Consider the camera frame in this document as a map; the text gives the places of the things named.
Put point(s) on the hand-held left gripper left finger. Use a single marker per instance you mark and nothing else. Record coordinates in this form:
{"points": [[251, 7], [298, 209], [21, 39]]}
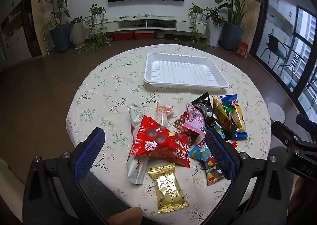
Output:
{"points": [[88, 155]]}

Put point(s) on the white television cabinet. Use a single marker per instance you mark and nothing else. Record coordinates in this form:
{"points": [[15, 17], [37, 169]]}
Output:
{"points": [[128, 23]]}

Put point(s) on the sliding glass door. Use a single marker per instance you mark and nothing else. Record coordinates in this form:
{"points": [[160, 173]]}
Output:
{"points": [[265, 4]]}

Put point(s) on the trailing vine plant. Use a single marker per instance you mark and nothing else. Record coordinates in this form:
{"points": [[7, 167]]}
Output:
{"points": [[97, 16]]}

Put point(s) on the person's left hand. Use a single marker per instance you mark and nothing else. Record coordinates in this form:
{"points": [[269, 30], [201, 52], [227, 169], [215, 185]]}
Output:
{"points": [[123, 217]]}

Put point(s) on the dark red patterned packet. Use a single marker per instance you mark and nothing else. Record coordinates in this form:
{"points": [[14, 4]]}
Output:
{"points": [[179, 124]]}

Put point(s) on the metal balcony table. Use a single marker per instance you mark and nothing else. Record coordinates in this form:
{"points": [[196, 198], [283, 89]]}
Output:
{"points": [[294, 59]]}

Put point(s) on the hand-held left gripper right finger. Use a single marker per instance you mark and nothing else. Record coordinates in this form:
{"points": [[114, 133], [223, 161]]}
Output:
{"points": [[220, 155]]}

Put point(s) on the blue cartoon snack packet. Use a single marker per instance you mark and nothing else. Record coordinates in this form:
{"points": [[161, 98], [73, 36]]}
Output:
{"points": [[200, 153]]}

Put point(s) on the big-leaf plant grey pot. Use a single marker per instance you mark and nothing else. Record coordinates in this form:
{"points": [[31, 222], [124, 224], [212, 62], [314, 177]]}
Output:
{"points": [[232, 36]]}

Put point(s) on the red gift bag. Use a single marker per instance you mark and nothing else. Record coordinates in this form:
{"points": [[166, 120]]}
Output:
{"points": [[242, 51]]}

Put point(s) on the tall tree plant grey pot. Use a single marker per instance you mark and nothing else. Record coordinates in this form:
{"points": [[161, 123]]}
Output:
{"points": [[60, 39]]}

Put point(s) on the gold foil packet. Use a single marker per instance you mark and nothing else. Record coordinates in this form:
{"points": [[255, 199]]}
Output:
{"points": [[168, 190]]}

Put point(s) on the large red snack bag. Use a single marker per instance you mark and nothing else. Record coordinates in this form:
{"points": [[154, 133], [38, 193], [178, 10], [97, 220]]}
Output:
{"points": [[153, 140]]}

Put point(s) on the long white silver packet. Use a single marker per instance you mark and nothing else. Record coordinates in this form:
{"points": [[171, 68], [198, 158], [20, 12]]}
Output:
{"points": [[135, 118]]}

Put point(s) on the white wardrobe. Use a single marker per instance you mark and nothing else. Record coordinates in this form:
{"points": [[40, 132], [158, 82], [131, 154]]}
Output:
{"points": [[17, 41]]}

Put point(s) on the white plastic tray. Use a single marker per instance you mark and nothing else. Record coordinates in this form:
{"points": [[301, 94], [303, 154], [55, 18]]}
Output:
{"points": [[185, 70]]}

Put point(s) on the plant in white ribbed pot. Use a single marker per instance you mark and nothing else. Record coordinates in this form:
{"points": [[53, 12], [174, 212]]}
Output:
{"points": [[78, 34]]}

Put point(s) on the pink snack packet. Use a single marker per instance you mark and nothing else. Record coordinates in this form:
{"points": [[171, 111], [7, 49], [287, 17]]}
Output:
{"points": [[194, 121]]}

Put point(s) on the orange cartoon snack packet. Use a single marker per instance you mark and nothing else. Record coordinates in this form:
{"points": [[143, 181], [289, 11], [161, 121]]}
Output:
{"points": [[221, 118]]}

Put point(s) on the black balcony chair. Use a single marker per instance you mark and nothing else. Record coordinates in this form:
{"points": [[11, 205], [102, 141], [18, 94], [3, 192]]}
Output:
{"points": [[272, 46]]}

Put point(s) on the plant in tall white pot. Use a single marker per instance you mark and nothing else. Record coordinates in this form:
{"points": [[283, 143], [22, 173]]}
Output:
{"points": [[215, 34]]}

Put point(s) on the clear orange-print packet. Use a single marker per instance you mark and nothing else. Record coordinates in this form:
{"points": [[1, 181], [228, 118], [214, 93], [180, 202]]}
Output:
{"points": [[163, 113]]}

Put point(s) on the small red white packet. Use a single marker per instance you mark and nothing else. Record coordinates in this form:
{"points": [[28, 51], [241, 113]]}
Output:
{"points": [[235, 145]]}

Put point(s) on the green snack packet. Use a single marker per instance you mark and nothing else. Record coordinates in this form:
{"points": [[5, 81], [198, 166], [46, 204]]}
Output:
{"points": [[226, 107]]}

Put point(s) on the black snack packet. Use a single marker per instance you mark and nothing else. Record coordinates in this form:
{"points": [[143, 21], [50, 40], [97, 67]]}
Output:
{"points": [[204, 106]]}

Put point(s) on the small white pot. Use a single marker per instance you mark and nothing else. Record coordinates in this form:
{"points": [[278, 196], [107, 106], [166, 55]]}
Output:
{"points": [[160, 34]]}

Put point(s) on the person's right forearm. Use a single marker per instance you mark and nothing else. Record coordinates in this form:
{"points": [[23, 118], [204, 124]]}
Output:
{"points": [[304, 195]]}

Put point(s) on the blue packet with yellow cake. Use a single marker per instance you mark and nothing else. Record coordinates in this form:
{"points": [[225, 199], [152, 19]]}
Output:
{"points": [[237, 121]]}

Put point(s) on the beige curtain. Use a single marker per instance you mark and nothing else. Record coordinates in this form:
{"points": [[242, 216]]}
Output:
{"points": [[253, 12]]}

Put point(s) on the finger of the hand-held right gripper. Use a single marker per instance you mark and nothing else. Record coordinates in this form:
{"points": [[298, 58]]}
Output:
{"points": [[284, 133], [307, 121]]}

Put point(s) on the hanging vine plant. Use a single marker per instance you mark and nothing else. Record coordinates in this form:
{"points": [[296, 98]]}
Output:
{"points": [[195, 12]]}

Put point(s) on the round table with floral cloth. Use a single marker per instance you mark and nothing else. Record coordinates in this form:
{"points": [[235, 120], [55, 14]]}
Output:
{"points": [[111, 86]]}

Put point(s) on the red storage box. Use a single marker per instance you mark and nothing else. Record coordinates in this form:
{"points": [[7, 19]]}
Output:
{"points": [[123, 36], [145, 35]]}

